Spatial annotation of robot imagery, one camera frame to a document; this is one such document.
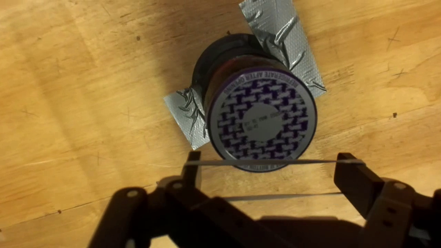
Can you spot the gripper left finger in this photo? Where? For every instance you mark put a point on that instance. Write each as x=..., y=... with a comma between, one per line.
x=186, y=213

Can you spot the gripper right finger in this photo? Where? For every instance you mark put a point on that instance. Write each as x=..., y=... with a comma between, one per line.
x=382, y=203

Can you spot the dark bottle with purple lid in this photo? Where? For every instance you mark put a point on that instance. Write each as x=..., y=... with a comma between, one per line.
x=256, y=110

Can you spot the grey duct tape strip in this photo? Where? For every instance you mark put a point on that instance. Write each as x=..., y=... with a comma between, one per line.
x=284, y=41
x=187, y=117

